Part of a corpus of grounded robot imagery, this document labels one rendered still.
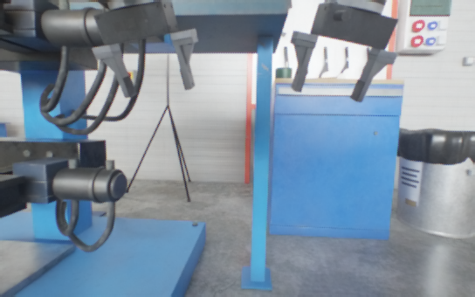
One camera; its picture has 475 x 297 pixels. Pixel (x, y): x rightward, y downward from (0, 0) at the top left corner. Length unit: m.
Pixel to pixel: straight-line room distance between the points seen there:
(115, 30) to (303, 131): 1.12
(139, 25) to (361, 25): 0.38
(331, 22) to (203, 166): 2.36
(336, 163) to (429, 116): 1.83
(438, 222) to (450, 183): 0.26
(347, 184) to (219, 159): 1.52
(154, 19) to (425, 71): 2.92
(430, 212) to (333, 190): 0.68
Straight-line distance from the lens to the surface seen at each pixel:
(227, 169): 2.63
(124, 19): 0.49
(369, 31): 0.50
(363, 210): 1.61
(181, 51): 0.46
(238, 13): 0.82
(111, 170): 0.81
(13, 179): 0.85
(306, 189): 1.47
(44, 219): 1.44
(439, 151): 1.83
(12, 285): 1.13
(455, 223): 1.99
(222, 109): 2.59
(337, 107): 1.46
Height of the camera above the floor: 0.69
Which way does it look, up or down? 7 degrees down
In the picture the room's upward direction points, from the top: 1 degrees clockwise
